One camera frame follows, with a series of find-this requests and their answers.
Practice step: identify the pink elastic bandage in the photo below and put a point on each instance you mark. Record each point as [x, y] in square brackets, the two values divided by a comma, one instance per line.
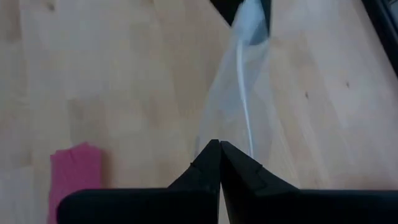
[74, 168]

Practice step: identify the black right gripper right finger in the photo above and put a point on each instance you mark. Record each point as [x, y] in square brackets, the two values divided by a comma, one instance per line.
[295, 208]

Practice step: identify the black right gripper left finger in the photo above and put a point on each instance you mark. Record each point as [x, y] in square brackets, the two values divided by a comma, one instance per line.
[140, 208]

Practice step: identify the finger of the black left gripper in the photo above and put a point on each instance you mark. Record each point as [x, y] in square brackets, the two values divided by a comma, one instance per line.
[266, 15]
[228, 9]

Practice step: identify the black table frame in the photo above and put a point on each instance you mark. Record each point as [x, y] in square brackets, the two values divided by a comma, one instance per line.
[388, 31]

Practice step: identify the clear plastic zip bag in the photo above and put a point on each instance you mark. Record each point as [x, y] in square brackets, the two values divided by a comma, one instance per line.
[236, 109]

